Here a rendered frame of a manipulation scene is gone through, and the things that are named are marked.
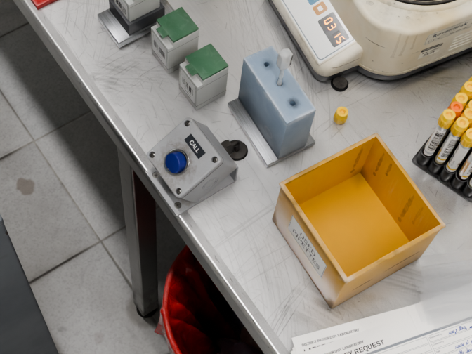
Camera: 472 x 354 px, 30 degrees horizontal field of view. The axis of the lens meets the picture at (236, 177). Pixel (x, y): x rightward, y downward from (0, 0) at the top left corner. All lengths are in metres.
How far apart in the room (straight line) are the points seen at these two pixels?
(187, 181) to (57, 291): 0.99
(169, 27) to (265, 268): 0.32
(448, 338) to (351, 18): 0.40
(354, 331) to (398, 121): 0.29
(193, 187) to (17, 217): 1.06
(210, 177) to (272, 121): 0.10
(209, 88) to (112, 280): 0.93
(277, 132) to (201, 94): 0.11
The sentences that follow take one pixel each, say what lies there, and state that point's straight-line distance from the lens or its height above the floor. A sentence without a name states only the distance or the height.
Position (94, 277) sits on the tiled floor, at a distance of 1.96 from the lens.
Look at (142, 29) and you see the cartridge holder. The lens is 1.17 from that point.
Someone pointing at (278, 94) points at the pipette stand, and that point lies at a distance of 1.03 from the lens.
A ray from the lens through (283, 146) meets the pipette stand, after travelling 1.06.
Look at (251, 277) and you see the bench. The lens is 1.03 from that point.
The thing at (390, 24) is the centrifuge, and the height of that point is 0.99.
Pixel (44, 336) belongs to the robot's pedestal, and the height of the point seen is 0.40.
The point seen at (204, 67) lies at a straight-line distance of 1.08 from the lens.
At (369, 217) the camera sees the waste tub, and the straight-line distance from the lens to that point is 1.07.
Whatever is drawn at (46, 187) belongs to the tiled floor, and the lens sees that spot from 2.06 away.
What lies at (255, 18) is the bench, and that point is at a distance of 1.21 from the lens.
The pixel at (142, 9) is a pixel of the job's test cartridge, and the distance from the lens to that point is 1.15.
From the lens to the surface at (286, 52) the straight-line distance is 0.98.
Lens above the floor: 1.84
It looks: 63 degrees down
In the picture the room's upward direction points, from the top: 9 degrees clockwise
